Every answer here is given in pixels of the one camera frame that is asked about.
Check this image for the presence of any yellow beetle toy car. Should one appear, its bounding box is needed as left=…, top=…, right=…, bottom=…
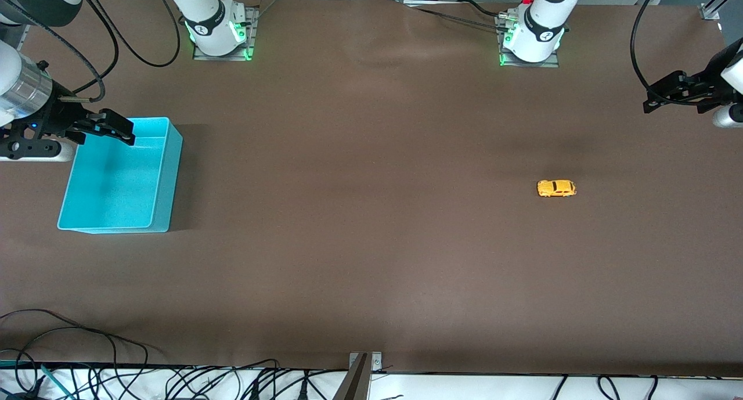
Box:
left=537, top=179, right=578, bottom=198

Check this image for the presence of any turquoise plastic bin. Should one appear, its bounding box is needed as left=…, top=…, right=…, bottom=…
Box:
left=57, top=117, right=183, bottom=234

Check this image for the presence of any dark metal bar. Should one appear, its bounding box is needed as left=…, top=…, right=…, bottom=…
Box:
left=333, top=354, right=370, bottom=400

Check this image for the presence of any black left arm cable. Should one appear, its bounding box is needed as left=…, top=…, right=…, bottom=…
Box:
left=630, top=0, right=703, bottom=106

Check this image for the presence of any aluminium frame profile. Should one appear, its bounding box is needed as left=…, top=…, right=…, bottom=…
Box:
left=699, top=0, right=743, bottom=21
left=0, top=24, right=31, bottom=53

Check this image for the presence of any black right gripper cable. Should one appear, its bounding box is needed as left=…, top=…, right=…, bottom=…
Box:
left=0, top=0, right=107, bottom=103

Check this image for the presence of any black hanging loop cable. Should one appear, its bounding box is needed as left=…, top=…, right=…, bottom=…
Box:
left=81, top=0, right=182, bottom=69

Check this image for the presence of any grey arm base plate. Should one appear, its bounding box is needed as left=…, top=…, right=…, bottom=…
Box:
left=498, top=14, right=561, bottom=69
left=193, top=5, right=259, bottom=62

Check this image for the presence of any long black loop cable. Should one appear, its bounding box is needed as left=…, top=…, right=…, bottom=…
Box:
left=0, top=309, right=150, bottom=384

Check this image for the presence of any black base supply cable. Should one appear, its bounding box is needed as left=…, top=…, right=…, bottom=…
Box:
left=401, top=0, right=514, bottom=30

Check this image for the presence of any black cable bundle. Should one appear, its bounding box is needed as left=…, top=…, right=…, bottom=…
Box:
left=157, top=358, right=326, bottom=400

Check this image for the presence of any grey metal edge bracket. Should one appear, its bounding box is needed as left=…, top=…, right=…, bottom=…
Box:
left=348, top=352, right=383, bottom=373

